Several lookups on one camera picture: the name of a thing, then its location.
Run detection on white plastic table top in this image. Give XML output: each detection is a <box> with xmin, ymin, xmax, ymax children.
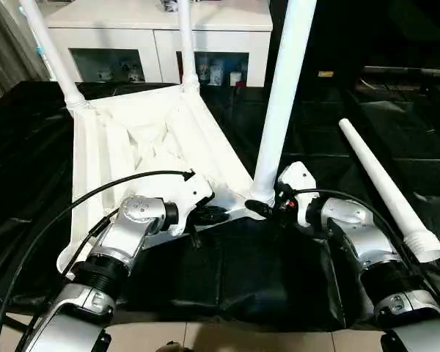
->
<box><xmin>57</xmin><ymin>82</ymin><xmax>269</xmax><ymax>273</ymax></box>

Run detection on white plastic table leg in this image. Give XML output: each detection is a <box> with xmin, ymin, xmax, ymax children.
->
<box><xmin>249</xmin><ymin>0</ymin><xmax>318</xmax><ymax>207</ymax></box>
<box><xmin>177</xmin><ymin>0</ymin><xmax>202</xmax><ymax>93</ymax></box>
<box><xmin>18</xmin><ymin>0</ymin><xmax>89</xmax><ymax>110</ymax></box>
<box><xmin>338</xmin><ymin>118</ymin><xmax>440</xmax><ymax>264</ymax></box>

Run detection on black plastic mat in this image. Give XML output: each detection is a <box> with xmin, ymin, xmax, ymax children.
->
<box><xmin>0</xmin><ymin>77</ymin><xmax>440</xmax><ymax>334</ymax></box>

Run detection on white glass-door cabinet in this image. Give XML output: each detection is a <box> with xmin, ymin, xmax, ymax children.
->
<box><xmin>44</xmin><ymin>0</ymin><xmax>274</xmax><ymax>87</ymax></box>

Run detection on grey curtain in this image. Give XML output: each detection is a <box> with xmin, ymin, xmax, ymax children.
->
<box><xmin>0</xmin><ymin>0</ymin><xmax>54</xmax><ymax>100</ymax></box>

